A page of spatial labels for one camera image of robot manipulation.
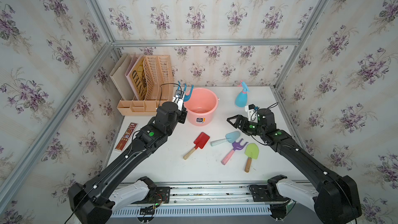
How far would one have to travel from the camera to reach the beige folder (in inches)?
34.5

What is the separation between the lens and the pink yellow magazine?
90 centimetres

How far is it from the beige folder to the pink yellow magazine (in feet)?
0.06

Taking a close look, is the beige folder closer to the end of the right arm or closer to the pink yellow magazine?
the pink yellow magazine
